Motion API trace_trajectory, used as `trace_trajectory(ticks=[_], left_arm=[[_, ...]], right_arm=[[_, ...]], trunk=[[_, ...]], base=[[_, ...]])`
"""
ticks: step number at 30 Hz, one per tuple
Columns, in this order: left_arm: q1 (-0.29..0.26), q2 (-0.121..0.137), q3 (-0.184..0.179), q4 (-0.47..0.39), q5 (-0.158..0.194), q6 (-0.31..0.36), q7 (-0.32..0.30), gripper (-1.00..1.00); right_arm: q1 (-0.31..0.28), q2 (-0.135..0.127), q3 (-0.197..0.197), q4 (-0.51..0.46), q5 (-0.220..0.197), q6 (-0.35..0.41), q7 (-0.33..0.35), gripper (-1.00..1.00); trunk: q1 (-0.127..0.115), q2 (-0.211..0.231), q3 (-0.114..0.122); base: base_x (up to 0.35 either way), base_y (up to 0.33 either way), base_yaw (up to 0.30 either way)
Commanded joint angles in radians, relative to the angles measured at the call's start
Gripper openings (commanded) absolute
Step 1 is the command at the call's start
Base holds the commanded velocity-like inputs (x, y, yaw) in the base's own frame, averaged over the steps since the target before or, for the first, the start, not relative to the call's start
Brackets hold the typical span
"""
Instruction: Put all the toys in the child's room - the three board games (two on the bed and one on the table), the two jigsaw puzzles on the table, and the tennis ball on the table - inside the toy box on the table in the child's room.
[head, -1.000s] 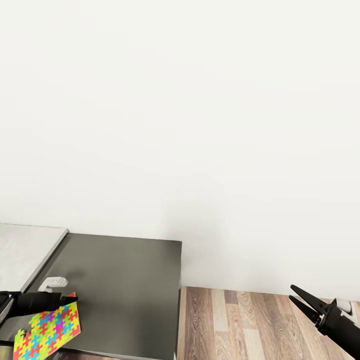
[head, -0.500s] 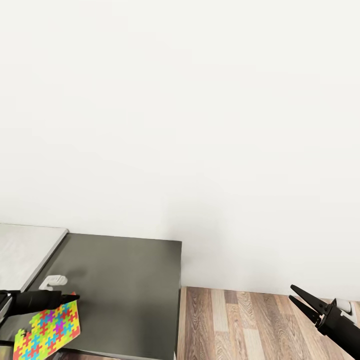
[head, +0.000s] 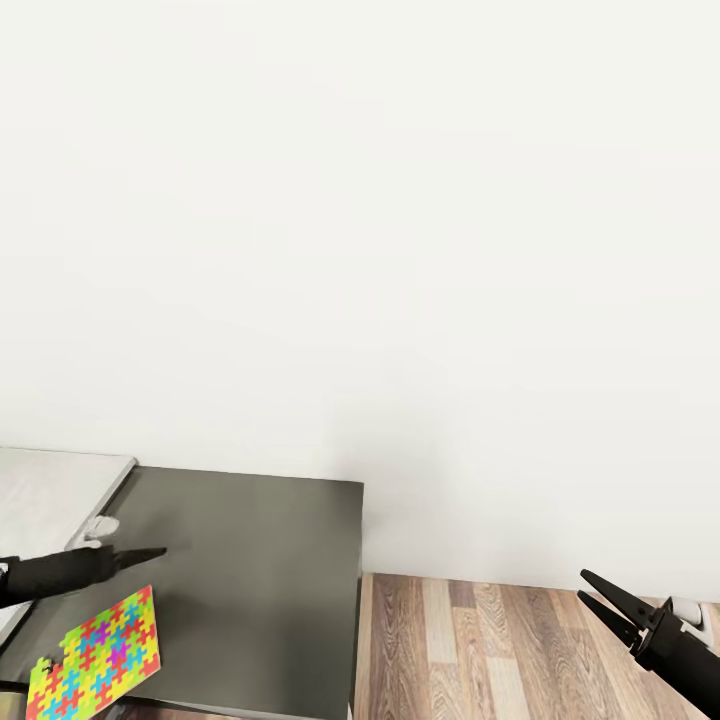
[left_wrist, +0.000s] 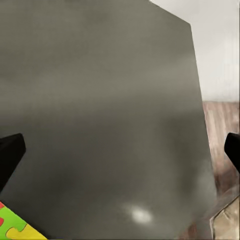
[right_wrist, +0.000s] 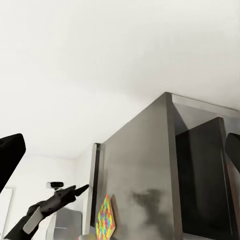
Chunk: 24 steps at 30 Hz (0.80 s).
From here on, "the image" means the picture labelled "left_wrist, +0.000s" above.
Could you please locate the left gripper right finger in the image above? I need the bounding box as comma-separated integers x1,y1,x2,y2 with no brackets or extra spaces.
224,132,240,173

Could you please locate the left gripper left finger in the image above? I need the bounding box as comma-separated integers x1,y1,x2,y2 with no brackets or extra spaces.
0,133,26,192

